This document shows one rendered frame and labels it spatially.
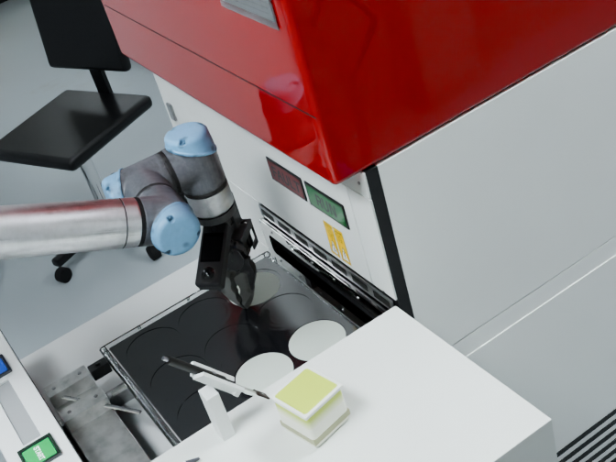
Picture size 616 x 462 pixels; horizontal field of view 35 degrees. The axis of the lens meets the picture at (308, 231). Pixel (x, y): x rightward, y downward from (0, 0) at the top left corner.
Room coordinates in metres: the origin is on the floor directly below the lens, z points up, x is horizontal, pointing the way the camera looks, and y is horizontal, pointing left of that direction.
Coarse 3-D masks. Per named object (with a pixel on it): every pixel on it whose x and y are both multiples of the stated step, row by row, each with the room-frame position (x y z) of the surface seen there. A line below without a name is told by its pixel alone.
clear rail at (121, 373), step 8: (104, 352) 1.40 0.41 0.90; (112, 360) 1.37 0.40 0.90; (120, 368) 1.34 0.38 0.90; (120, 376) 1.32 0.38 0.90; (128, 376) 1.32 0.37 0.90; (128, 384) 1.29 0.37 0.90; (136, 392) 1.27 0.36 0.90; (144, 400) 1.24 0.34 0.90; (144, 408) 1.23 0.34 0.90; (152, 408) 1.22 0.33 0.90; (152, 416) 1.20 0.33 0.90; (160, 424) 1.17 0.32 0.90; (168, 432) 1.15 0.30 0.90; (168, 440) 1.14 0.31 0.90; (176, 440) 1.13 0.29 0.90
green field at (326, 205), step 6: (306, 186) 1.39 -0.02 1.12; (312, 192) 1.38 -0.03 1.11; (318, 192) 1.36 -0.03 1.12; (312, 198) 1.39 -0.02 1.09; (318, 198) 1.36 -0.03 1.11; (324, 198) 1.34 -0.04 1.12; (318, 204) 1.37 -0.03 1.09; (324, 204) 1.35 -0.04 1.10; (330, 204) 1.33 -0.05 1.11; (336, 204) 1.31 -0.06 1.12; (324, 210) 1.35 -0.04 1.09; (330, 210) 1.33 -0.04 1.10; (336, 210) 1.31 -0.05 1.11; (336, 216) 1.32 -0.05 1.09; (342, 216) 1.30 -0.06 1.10; (342, 222) 1.30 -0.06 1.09
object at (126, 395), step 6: (120, 384) 1.36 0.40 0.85; (108, 390) 1.36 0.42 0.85; (126, 390) 1.35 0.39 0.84; (114, 396) 1.34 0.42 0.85; (120, 396) 1.34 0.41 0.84; (126, 396) 1.35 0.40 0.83; (132, 396) 1.35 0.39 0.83; (114, 402) 1.34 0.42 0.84; (120, 402) 1.34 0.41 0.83; (60, 420) 1.32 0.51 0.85; (66, 432) 1.30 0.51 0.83
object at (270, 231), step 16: (272, 224) 1.58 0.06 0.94; (272, 240) 1.60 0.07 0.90; (288, 240) 1.51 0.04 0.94; (272, 256) 1.61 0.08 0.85; (288, 256) 1.57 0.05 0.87; (304, 256) 1.46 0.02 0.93; (304, 272) 1.50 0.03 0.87; (320, 272) 1.42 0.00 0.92; (336, 272) 1.37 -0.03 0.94; (320, 288) 1.44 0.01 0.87; (352, 288) 1.32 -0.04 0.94; (336, 304) 1.39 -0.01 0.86; (352, 304) 1.36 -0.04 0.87; (368, 304) 1.27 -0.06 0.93; (352, 320) 1.35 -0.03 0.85; (368, 320) 1.31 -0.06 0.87
